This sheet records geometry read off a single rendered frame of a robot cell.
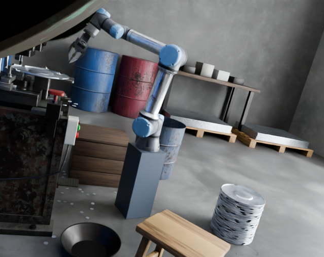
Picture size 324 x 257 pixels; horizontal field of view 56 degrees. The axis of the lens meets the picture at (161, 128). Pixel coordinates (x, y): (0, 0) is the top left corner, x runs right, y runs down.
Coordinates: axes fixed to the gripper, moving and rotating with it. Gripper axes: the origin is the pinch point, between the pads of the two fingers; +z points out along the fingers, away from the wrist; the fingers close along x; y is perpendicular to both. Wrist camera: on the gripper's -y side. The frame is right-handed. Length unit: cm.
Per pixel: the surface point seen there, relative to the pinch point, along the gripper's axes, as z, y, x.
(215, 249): 21, -94, -81
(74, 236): 69, -46, -50
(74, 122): 20.3, -38.1, -16.1
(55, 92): 11.6, -45.9, -0.2
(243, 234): 21, -46, -140
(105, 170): 51, 19, -65
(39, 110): 24.7, -36.5, 0.2
